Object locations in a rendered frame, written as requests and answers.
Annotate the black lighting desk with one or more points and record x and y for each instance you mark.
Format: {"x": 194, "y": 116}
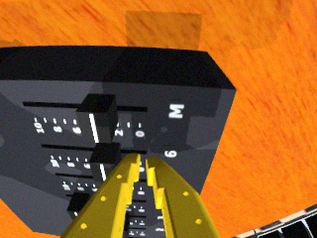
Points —
{"x": 167, "y": 103}

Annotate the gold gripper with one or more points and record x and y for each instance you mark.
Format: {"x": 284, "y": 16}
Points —
{"x": 183, "y": 211}

